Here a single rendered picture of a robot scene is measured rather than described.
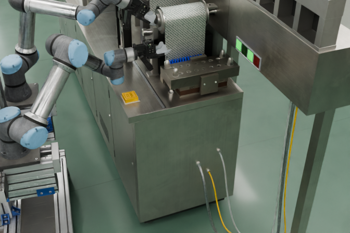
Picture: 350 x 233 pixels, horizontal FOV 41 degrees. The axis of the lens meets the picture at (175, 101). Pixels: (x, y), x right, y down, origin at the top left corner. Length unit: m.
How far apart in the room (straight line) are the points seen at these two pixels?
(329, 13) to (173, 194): 1.50
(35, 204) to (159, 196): 0.75
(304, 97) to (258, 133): 1.77
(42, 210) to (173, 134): 0.93
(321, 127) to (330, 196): 1.17
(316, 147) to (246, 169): 1.17
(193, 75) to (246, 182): 1.14
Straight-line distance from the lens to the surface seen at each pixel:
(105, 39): 3.14
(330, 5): 1.85
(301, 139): 3.81
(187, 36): 2.58
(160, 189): 2.79
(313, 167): 2.44
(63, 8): 2.37
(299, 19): 2.00
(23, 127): 2.19
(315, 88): 2.00
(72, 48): 2.16
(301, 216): 2.68
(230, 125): 2.70
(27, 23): 2.68
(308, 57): 1.97
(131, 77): 2.71
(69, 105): 4.13
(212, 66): 2.56
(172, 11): 2.52
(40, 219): 2.91
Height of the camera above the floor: 2.31
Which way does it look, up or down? 35 degrees down
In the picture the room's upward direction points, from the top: straight up
